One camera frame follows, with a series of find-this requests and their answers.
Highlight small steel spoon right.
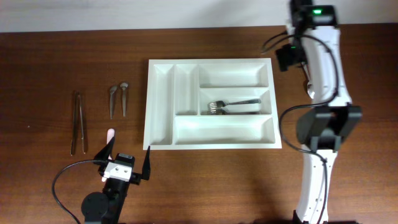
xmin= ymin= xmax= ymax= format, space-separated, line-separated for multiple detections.
xmin=120 ymin=82 xmax=129 ymax=117

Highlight steel kitchen tongs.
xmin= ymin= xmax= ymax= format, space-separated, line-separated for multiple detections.
xmin=70 ymin=91 xmax=86 ymax=156

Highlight small steel spoon left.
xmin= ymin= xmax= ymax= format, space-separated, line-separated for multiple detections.
xmin=109 ymin=85 xmax=118 ymax=119

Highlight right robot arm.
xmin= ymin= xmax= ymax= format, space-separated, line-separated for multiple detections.
xmin=275 ymin=1 xmax=363 ymax=223

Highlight white plastic cutlery tray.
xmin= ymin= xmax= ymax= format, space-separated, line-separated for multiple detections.
xmin=143 ymin=58 xmax=281 ymax=150

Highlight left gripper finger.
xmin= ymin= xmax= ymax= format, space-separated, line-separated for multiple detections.
xmin=141 ymin=146 xmax=151 ymax=180
xmin=94 ymin=137 xmax=115 ymax=165

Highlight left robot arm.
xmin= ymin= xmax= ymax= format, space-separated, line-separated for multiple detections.
xmin=81 ymin=138 xmax=151 ymax=223

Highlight small steel spoon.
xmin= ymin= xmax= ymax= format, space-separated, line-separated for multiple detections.
xmin=109 ymin=85 xmax=118 ymax=119
xmin=120 ymin=82 xmax=129 ymax=117

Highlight steel fork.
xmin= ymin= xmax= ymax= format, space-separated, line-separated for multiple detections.
xmin=207 ymin=98 xmax=261 ymax=110
xmin=206 ymin=109 xmax=260 ymax=115

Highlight steel tablespoon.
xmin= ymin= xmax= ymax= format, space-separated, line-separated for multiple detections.
xmin=301 ymin=62 xmax=315 ymax=99

